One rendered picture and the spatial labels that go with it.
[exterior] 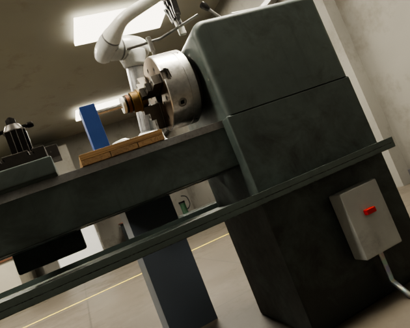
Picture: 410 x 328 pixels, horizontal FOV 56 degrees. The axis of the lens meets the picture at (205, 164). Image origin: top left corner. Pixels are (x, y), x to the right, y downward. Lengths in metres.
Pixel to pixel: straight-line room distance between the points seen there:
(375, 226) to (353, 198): 0.14
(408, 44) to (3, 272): 6.42
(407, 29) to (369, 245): 2.45
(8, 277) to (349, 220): 6.29
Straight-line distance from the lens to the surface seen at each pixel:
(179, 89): 1.49
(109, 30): 2.12
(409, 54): 3.72
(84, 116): 1.53
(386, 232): 1.61
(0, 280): 7.24
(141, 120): 2.23
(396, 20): 3.76
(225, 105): 1.45
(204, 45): 1.52
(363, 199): 1.56
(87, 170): 1.35
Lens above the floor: 0.64
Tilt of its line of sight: 4 degrees up
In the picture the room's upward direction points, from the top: 22 degrees counter-clockwise
